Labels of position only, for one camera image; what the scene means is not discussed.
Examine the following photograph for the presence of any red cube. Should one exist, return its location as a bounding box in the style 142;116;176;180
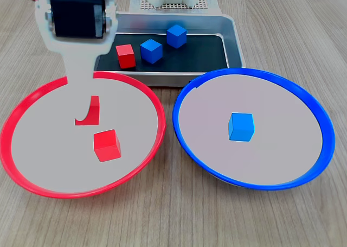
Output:
74;95;100;126
115;43;136;69
93;129;122;163

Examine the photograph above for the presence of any blue cube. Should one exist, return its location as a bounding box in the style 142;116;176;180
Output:
166;24;188;49
140;38;163;65
228;112;255;143

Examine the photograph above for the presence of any pale translucent sheet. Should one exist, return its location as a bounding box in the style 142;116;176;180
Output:
129;0;221;14

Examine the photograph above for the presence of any red-rimmed white plate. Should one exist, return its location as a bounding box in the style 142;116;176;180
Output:
0;71;166;199

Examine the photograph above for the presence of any steel tray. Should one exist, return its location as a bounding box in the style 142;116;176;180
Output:
93;11;247;87

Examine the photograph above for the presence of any black tray mat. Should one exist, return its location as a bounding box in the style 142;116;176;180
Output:
97;33;230;72

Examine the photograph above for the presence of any blue-rimmed white plate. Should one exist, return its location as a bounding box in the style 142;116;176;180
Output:
172;67;336;191

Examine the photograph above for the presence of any pale perforated base plate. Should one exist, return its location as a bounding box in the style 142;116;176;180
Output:
139;0;211;10

